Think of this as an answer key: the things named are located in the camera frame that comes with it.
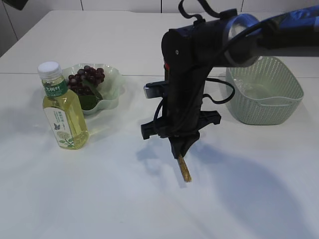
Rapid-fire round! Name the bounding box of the gold glitter glue pen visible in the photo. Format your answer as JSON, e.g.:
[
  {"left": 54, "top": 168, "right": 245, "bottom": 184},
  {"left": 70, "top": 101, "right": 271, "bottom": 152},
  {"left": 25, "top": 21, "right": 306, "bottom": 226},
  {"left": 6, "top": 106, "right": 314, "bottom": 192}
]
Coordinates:
[{"left": 177, "top": 154, "right": 192, "bottom": 183}]

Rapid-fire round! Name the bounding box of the green woven plastic basket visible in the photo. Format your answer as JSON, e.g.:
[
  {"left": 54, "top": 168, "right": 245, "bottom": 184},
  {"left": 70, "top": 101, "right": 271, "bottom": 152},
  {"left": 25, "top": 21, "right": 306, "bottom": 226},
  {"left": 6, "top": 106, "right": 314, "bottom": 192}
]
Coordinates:
[{"left": 225, "top": 57, "right": 304, "bottom": 125}]

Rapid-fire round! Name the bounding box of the purple grape bunch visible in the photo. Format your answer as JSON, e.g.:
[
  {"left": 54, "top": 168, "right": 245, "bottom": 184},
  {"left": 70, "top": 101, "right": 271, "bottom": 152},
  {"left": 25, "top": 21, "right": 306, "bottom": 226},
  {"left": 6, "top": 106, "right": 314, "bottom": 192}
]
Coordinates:
[{"left": 66, "top": 65, "right": 106, "bottom": 111}]

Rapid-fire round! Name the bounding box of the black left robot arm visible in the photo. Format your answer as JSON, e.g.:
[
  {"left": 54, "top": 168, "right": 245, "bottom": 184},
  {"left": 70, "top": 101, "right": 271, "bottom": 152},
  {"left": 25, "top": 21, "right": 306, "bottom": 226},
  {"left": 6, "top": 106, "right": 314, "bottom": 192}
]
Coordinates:
[{"left": 2, "top": 0, "right": 28, "bottom": 10}]

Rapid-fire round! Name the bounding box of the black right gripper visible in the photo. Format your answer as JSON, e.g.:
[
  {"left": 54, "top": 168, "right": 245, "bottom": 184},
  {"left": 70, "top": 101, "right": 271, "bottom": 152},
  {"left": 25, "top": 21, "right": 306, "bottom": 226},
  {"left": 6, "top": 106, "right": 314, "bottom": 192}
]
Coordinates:
[{"left": 141, "top": 104, "right": 221, "bottom": 159}]

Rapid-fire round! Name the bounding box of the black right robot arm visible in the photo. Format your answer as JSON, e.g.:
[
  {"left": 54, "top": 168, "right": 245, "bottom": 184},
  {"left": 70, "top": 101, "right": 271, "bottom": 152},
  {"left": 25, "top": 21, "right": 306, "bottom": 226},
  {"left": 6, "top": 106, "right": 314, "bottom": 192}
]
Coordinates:
[{"left": 141, "top": 6, "right": 319, "bottom": 158}]

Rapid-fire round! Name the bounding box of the jasmine tea bottle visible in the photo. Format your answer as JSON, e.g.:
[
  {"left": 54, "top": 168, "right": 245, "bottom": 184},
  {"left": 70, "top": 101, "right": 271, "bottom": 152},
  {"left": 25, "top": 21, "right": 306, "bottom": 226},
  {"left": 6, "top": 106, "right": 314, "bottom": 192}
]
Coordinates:
[{"left": 37, "top": 61, "right": 89, "bottom": 150}]

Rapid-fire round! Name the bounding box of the green wavy plate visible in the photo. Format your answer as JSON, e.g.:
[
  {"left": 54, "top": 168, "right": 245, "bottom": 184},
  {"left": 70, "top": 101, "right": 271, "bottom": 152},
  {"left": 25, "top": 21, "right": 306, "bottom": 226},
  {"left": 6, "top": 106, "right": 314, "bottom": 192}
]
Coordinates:
[{"left": 62, "top": 63, "right": 125, "bottom": 115}]

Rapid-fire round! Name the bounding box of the clear plastic sheet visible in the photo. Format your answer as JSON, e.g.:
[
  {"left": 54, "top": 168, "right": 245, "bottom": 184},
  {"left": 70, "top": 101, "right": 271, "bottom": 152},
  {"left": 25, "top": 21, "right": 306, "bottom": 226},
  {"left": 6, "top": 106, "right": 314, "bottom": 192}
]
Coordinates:
[{"left": 234, "top": 78, "right": 254, "bottom": 96}]

